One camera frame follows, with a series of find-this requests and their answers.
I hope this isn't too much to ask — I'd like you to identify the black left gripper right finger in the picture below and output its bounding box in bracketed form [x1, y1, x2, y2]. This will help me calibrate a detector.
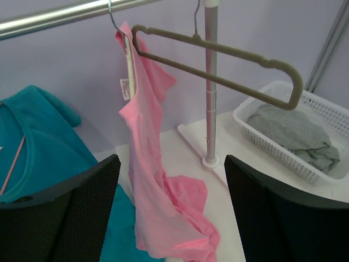
[224, 155, 348, 261]

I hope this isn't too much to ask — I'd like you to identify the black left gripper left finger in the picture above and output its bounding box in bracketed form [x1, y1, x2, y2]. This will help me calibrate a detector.
[1, 154, 121, 261]

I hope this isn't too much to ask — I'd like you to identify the pink t shirt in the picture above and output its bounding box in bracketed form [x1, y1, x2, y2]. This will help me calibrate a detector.
[119, 23, 220, 261]

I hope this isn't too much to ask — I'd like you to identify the cream hanger with metal hook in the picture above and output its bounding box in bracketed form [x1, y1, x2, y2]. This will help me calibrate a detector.
[108, 0, 136, 100]

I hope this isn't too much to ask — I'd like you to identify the teal t shirt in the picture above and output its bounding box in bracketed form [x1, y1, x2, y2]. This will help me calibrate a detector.
[1, 86, 152, 261]

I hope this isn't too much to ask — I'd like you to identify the grey velvet hanger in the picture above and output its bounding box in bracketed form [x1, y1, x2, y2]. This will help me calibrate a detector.
[131, 0, 303, 111]

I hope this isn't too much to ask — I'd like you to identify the grey cloth in basket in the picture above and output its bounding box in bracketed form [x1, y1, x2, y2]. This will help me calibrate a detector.
[246, 104, 340, 174]

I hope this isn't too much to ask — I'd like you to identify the white plastic basket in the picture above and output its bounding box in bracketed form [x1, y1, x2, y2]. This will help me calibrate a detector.
[233, 91, 348, 184]

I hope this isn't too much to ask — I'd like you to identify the white and metal clothes rack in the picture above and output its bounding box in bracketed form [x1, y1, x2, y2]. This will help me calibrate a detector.
[1, 1, 227, 187]

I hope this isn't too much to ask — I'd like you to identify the pink wire hanger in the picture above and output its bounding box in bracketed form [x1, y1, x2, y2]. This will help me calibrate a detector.
[0, 101, 26, 195]

